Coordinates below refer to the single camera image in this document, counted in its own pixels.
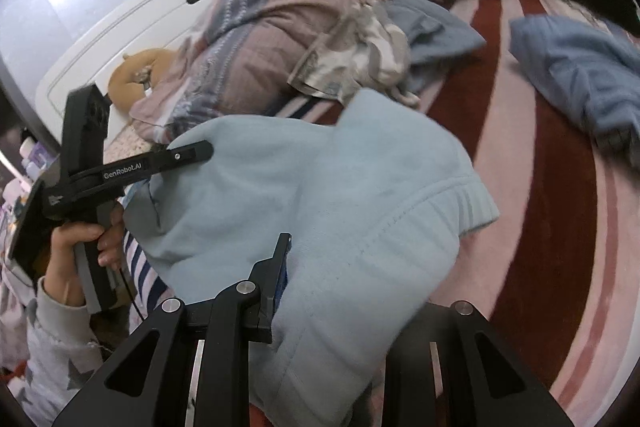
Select white headboard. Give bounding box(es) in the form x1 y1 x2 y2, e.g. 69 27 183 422
35 0 251 148

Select brown plush toy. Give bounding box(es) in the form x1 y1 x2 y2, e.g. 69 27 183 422
107 48 178 112

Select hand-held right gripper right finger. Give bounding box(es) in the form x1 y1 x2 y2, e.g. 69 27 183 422
384 300 576 427

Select blue denim garment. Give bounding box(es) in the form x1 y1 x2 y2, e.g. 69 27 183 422
507 14 640 168

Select red and pink striped blanket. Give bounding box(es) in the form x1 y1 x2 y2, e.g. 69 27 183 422
250 0 640 427

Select person's left forearm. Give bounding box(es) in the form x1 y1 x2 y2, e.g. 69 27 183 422
0 277 118 413

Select person's left hand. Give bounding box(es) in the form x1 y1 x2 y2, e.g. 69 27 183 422
37 205 126 308

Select light blue fleece pants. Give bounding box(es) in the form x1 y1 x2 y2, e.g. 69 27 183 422
122 88 501 427

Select grey-blue garment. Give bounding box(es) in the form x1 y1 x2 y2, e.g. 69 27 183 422
385 0 483 95

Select camouflage garment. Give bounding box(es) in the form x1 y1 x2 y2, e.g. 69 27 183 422
287 2 421 108

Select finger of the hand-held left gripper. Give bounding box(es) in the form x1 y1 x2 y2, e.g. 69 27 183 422
150 140 215 176

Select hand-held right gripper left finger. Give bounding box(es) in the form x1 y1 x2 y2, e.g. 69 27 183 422
52 233 293 427

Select black cable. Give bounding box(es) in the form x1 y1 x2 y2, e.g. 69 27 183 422
116 264 147 324

